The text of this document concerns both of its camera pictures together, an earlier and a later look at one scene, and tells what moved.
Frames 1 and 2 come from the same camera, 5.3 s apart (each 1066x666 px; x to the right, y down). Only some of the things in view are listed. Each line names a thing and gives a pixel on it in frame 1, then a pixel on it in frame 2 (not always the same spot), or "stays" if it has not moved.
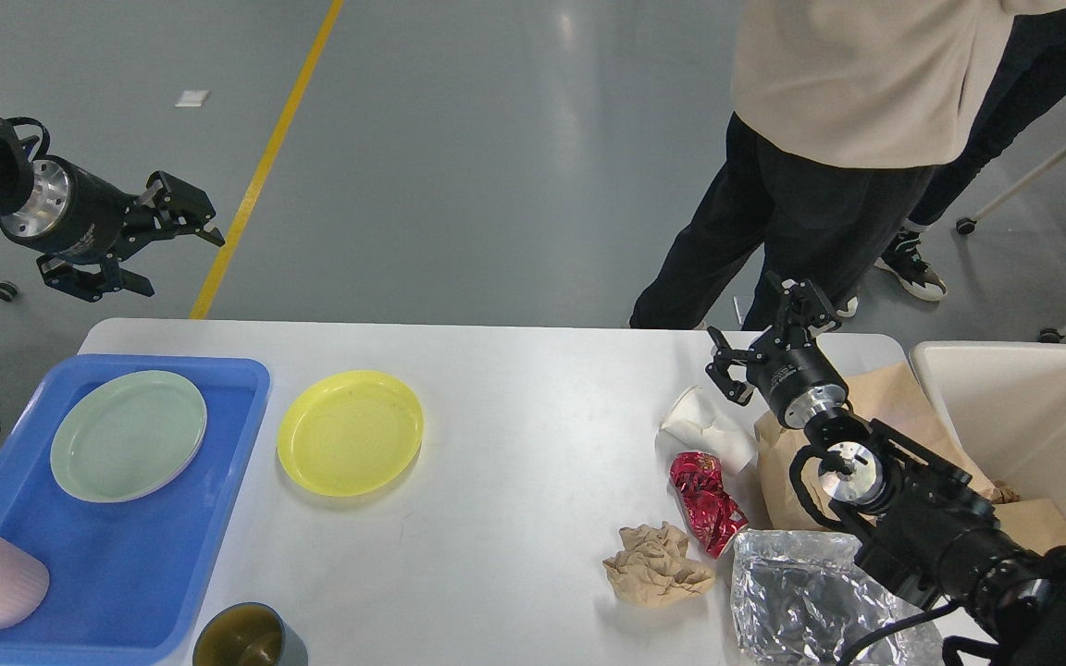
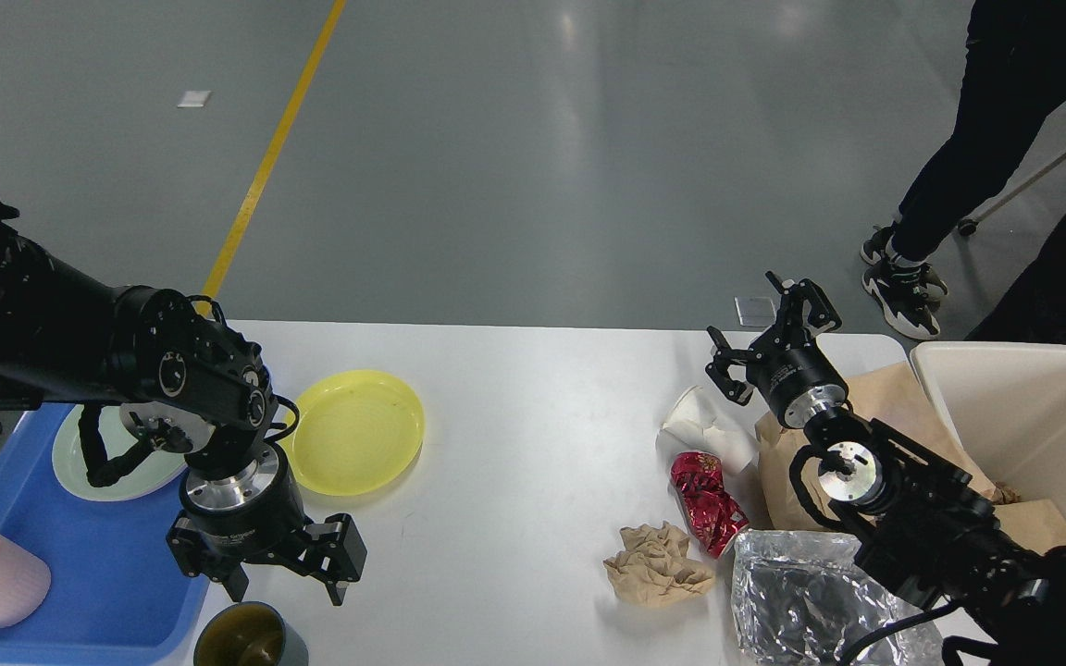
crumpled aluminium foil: (807, 598) stays
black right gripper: (795, 375) stays
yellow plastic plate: (351, 433) stays
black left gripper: (77, 215) -> (254, 515)
